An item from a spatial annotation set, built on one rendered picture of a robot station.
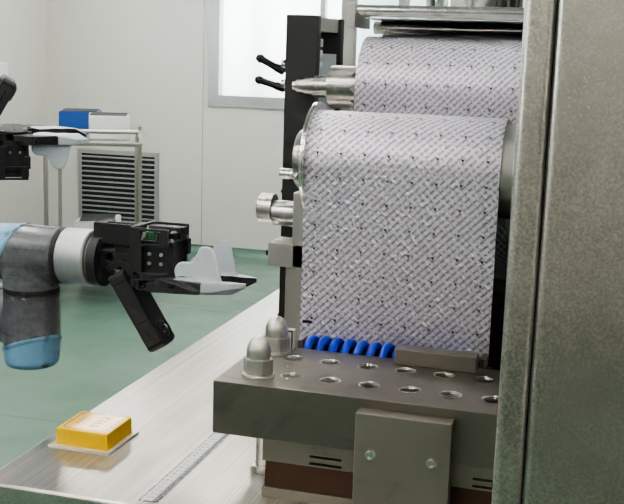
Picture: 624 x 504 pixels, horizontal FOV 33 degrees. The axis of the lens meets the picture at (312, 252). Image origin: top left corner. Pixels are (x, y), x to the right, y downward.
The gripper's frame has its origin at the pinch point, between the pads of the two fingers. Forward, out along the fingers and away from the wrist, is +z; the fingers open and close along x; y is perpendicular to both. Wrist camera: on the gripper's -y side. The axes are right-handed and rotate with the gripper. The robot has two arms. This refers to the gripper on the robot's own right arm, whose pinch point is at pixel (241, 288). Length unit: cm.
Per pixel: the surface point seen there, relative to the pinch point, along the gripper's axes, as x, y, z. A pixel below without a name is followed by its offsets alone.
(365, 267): -0.2, 4.1, 16.0
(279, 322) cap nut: -7.6, -2.1, 7.6
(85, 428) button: -12.0, -16.7, -15.3
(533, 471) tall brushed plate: -84, 12, 42
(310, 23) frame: 32.5, 34.6, -1.6
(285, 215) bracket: 7.8, 8.6, 3.1
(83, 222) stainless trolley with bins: 429, -62, -248
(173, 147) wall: 558, -25, -247
